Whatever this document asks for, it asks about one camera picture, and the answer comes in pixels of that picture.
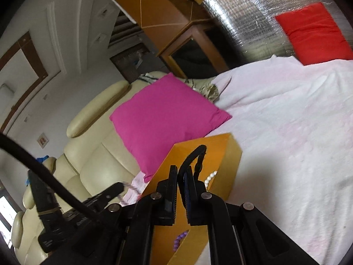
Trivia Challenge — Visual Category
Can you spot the white bead bracelet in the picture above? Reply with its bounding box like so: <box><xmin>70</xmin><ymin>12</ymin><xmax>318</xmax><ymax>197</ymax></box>
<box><xmin>205</xmin><ymin>171</ymin><xmax>218</xmax><ymax>187</ymax></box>

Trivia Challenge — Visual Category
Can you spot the dark framed panel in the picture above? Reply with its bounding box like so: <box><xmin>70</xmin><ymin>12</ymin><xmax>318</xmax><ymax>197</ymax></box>
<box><xmin>110</xmin><ymin>47</ymin><xmax>151</xmax><ymax>82</ymax></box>

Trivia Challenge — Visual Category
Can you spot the wooden cabinet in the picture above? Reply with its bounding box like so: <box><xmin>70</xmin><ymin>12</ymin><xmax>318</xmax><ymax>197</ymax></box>
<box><xmin>88</xmin><ymin>0</ymin><xmax>229</xmax><ymax>79</ymax></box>

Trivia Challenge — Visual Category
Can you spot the silver foil sheet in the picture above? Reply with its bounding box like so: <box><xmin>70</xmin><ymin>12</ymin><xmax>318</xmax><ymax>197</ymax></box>
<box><xmin>203</xmin><ymin>0</ymin><xmax>353</xmax><ymax>61</ymax></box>

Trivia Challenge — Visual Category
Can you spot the air vent grille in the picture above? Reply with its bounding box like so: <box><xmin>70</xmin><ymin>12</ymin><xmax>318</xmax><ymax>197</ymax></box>
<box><xmin>109</xmin><ymin>11</ymin><xmax>141</xmax><ymax>47</ymax></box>

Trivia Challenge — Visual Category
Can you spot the black bracelet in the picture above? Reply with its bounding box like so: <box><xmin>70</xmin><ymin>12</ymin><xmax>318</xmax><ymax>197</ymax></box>
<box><xmin>177</xmin><ymin>144</ymin><xmax>208</xmax><ymax>183</ymax></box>

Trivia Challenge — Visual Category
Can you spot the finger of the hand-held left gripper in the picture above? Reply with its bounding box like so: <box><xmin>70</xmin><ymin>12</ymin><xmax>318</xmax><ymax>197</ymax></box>
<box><xmin>28</xmin><ymin>170</ymin><xmax>60</xmax><ymax>225</ymax></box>
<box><xmin>85</xmin><ymin>183</ymin><xmax>124</xmax><ymax>207</ymax></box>

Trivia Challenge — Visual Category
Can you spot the red pillow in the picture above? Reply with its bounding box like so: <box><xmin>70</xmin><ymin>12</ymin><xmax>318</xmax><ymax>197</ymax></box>
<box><xmin>275</xmin><ymin>2</ymin><xmax>353</xmax><ymax>65</ymax></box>

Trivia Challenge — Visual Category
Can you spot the white blanket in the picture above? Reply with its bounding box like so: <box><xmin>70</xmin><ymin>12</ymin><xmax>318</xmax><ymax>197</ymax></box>
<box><xmin>121</xmin><ymin>55</ymin><xmax>353</xmax><ymax>265</ymax></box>

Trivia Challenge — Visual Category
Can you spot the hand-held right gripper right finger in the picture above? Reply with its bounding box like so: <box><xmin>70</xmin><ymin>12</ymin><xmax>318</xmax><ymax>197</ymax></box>
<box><xmin>182</xmin><ymin>171</ymin><xmax>319</xmax><ymax>265</ymax></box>

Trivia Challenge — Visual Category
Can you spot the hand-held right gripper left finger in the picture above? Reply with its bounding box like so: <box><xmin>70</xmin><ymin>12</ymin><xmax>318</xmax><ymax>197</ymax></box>
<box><xmin>91</xmin><ymin>165</ymin><xmax>178</xmax><ymax>265</ymax></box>

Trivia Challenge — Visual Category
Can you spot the purple bead bracelet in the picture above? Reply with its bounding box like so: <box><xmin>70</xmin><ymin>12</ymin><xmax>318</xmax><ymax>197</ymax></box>
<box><xmin>172</xmin><ymin>230</ymin><xmax>189</xmax><ymax>252</ymax></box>

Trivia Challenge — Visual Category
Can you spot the pink pillow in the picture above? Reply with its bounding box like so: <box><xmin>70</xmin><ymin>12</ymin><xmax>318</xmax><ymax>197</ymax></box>
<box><xmin>109</xmin><ymin>72</ymin><xmax>232</xmax><ymax>183</ymax></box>

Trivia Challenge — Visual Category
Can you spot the orange box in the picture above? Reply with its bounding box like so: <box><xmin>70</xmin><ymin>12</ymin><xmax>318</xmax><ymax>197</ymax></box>
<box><xmin>136</xmin><ymin>133</ymin><xmax>242</xmax><ymax>265</ymax></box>

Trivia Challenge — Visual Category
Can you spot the cream leather sofa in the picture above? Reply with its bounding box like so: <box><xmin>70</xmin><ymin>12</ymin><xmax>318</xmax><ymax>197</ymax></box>
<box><xmin>11</xmin><ymin>72</ymin><xmax>166</xmax><ymax>260</ymax></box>

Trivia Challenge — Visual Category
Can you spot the patterned cloth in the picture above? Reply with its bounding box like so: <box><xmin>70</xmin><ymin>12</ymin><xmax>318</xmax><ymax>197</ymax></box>
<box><xmin>139</xmin><ymin>72</ymin><xmax>220</xmax><ymax>101</ymax></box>

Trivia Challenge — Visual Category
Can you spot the black cable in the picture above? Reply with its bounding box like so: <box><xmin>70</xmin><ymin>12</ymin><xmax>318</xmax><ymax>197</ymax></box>
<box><xmin>0</xmin><ymin>134</ymin><xmax>111</xmax><ymax>221</ymax></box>

